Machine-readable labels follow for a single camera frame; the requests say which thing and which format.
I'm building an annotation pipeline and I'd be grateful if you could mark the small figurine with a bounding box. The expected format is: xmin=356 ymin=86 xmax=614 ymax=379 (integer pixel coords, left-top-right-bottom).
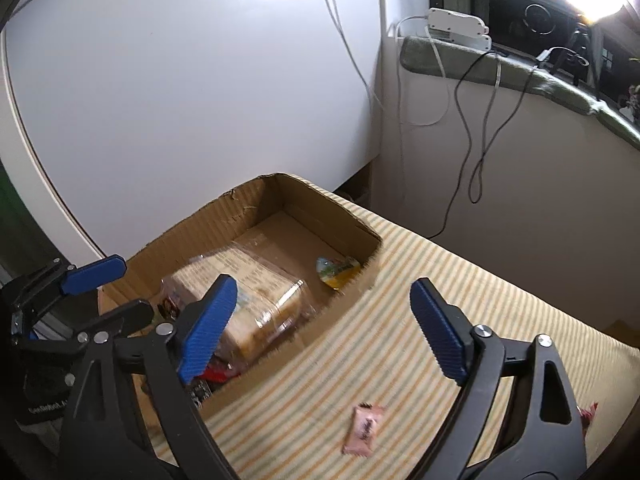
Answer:
xmin=620 ymin=85 xmax=640 ymax=121

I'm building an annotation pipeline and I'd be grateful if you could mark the black charger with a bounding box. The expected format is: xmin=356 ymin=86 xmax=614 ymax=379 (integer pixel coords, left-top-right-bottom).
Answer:
xmin=537 ymin=47 xmax=590 ymax=80

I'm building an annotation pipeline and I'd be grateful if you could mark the white pull cord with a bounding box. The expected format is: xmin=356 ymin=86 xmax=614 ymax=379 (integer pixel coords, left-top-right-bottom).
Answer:
xmin=307 ymin=0 xmax=385 ymax=111

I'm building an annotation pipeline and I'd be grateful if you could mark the black cable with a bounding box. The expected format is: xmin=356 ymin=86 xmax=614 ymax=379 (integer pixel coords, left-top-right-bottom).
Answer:
xmin=425 ymin=49 xmax=541 ymax=241

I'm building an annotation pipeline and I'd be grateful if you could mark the clear bread packet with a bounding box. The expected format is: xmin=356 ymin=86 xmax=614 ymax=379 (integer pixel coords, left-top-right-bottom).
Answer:
xmin=160 ymin=240 xmax=307 ymax=366

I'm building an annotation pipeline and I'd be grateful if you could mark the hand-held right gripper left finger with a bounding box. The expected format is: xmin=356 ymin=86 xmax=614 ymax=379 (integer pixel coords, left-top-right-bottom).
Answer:
xmin=59 ymin=274 xmax=241 ymax=480

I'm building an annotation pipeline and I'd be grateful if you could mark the white power cable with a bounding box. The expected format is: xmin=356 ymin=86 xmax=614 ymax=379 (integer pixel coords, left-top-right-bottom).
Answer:
xmin=396 ymin=14 xmax=451 ymax=128

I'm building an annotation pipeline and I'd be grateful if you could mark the white flat cable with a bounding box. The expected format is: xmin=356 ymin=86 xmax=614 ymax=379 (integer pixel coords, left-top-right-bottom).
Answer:
xmin=479 ymin=55 xmax=502 ymax=163

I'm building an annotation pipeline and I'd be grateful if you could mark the pink candy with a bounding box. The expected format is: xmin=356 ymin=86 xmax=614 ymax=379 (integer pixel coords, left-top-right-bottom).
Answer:
xmin=342 ymin=402 xmax=388 ymax=457

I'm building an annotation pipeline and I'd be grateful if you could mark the red candy wrapper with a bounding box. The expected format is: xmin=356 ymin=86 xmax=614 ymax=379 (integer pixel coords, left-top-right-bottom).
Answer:
xmin=204 ymin=360 xmax=242 ymax=382

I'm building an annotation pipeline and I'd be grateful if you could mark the cardboard box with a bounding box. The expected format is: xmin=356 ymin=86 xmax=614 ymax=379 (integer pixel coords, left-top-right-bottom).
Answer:
xmin=97 ymin=172 xmax=383 ymax=441

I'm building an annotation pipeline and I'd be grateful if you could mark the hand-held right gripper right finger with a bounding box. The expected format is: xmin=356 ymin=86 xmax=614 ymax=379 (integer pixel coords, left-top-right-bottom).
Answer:
xmin=409 ymin=276 xmax=588 ymax=480

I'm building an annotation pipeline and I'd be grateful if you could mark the white power strip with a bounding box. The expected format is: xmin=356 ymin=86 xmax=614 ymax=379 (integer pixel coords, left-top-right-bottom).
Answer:
xmin=425 ymin=7 xmax=493 ymax=52

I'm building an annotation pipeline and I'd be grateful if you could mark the yellow snack packet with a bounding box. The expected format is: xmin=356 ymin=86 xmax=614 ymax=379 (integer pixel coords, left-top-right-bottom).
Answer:
xmin=315 ymin=256 xmax=362 ymax=290

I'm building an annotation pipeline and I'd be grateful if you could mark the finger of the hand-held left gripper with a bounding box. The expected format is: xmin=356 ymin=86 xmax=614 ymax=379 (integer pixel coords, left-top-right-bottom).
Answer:
xmin=15 ymin=300 xmax=155 ymax=356
xmin=0 ymin=255 xmax=127 ymax=331

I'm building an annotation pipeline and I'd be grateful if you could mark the window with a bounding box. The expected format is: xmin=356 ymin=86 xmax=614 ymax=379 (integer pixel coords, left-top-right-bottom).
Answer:
xmin=430 ymin=0 xmax=640 ymax=126

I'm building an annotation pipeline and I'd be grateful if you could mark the white wardrobe panel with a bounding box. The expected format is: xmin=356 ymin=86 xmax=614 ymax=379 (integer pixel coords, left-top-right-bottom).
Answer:
xmin=0 ymin=0 xmax=386 ymax=261

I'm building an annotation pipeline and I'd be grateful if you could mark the striped table cloth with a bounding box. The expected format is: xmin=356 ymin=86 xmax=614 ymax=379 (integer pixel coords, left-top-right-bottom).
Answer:
xmin=145 ymin=187 xmax=640 ymax=480

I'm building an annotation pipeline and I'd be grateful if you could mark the grey green sill cover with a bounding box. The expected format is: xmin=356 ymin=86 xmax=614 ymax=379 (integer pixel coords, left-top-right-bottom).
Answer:
xmin=400 ymin=35 xmax=640 ymax=151

